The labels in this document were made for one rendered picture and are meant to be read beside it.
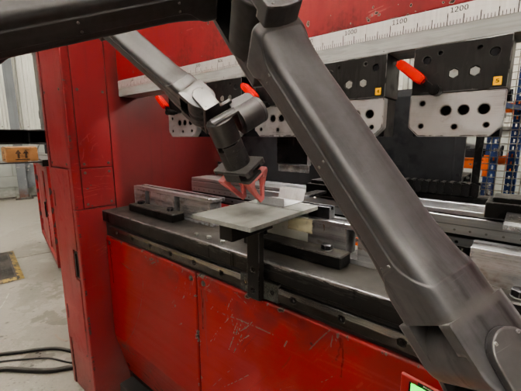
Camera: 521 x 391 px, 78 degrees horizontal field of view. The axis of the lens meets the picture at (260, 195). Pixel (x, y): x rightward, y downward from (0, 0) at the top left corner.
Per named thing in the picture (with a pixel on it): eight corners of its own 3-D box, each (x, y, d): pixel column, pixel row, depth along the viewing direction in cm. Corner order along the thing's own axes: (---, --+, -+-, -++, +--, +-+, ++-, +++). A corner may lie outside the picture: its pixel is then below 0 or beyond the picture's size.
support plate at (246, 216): (191, 218, 73) (191, 213, 73) (263, 201, 93) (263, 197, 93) (250, 233, 62) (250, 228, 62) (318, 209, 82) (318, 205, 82)
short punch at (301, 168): (276, 171, 90) (276, 136, 88) (280, 170, 91) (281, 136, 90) (306, 173, 84) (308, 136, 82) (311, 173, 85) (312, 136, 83)
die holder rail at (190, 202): (135, 206, 139) (133, 185, 137) (147, 205, 144) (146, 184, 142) (212, 227, 108) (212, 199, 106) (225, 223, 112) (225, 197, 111)
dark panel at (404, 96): (223, 186, 179) (222, 105, 171) (225, 186, 180) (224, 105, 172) (457, 219, 108) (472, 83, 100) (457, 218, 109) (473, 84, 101)
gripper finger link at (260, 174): (254, 189, 78) (240, 157, 73) (277, 192, 74) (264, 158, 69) (237, 207, 74) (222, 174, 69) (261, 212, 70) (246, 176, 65)
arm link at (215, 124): (198, 121, 65) (211, 124, 60) (225, 105, 67) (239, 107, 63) (212, 150, 68) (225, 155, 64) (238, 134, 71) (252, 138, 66)
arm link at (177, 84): (81, 27, 79) (62, -16, 69) (101, 18, 81) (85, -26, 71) (201, 136, 70) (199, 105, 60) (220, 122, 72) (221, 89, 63)
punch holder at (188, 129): (169, 136, 114) (167, 88, 111) (188, 136, 120) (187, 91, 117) (196, 136, 104) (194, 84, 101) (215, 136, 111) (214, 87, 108)
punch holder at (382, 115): (318, 136, 76) (320, 63, 73) (334, 136, 82) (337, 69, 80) (381, 136, 67) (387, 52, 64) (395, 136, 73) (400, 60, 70)
